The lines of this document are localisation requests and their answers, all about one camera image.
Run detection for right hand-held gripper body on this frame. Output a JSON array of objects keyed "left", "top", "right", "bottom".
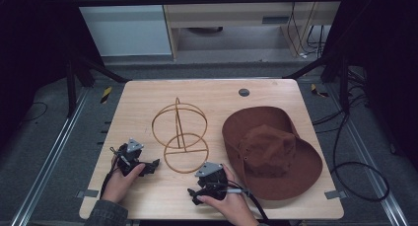
[{"left": 194, "top": 161, "right": 230, "bottom": 201}]

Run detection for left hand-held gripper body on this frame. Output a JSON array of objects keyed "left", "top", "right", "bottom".
[{"left": 109, "top": 137, "right": 147, "bottom": 178}]

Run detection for gold wire hat stand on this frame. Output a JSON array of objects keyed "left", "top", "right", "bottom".
[{"left": 151, "top": 96, "right": 210, "bottom": 175}]

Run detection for brown wide-brimmed hat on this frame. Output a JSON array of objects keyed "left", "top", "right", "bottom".
[{"left": 221, "top": 106, "right": 324, "bottom": 201}]

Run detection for person's left hand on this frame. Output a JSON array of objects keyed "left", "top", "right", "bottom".
[{"left": 101, "top": 163, "right": 147, "bottom": 204}]

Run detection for person's right hand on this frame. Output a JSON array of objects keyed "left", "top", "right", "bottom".
[{"left": 195, "top": 164, "right": 261, "bottom": 226}]

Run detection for grey tape strip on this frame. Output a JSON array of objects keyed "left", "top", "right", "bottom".
[
  {"left": 323, "top": 189, "right": 348, "bottom": 200},
  {"left": 75, "top": 188, "right": 100, "bottom": 199}
]

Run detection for yellow black hazard tape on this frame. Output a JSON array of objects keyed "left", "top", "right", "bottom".
[
  {"left": 310, "top": 83, "right": 330, "bottom": 99},
  {"left": 100, "top": 85, "right": 113, "bottom": 105}
]

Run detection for black metal stand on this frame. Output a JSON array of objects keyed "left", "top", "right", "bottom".
[
  {"left": 64, "top": 49, "right": 132, "bottom": 119},
  {"left": 283, "top": 49, "right": 352, "bottom": 115}
]

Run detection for white cabinet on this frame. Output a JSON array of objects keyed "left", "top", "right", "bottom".
[{"left": 69, "top": 0, "right": 174, "bottom": 58}]

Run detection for dark curtain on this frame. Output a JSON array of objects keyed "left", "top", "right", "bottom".
[
  {"left": 0, "top": 0, "right": 105, "bottom": 151},
  {"left": 322, "top": 0, "right": 418, "bottom": 171}
]

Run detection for light wooden desk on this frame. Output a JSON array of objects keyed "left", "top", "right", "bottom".
[{"left": 160, "top": 0, "right": 344, "bottom": 60}]

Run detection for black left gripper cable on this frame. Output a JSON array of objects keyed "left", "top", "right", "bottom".
[{"left": 99, "top": 146, "right": 120, "bottom": 198}]

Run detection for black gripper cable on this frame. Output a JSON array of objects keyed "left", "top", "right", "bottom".
[
  {"left": 204, "top": 181, "right": 272, "bottom": 224},
  {"left": 99, "top": 146, "right": 120, "bottom": 198}
]

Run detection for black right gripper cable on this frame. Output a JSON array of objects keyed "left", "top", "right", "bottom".
[{"left": 204, "top": 181, "right": 272, "bottom": 224}]

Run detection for aluminium floor rail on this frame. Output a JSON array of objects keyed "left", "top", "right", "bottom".
[
  {"left": 327, "top": 83, "right": 411, "bottom": 226},
  {"left": 9, "top": 87, "right": 91, "bottom": 226}
]

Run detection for thin black floor cable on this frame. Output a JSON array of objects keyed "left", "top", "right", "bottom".
[{"left": 21, "top": 101, "right": 49, "bottom": 123}]

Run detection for looped black floor cable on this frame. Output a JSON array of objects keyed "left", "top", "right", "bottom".
[{"left": 330, "top": 111, "right": 391, "bottom": 203}]

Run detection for hanging black desk cables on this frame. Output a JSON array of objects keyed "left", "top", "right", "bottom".
[{"left": 286, "top": 0, "right": 327, "bottom": 59}]

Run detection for black horizontal frame bar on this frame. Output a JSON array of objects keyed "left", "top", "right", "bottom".
[{"left": 69, "top": 0, "right": 347, "bottom": 8}]

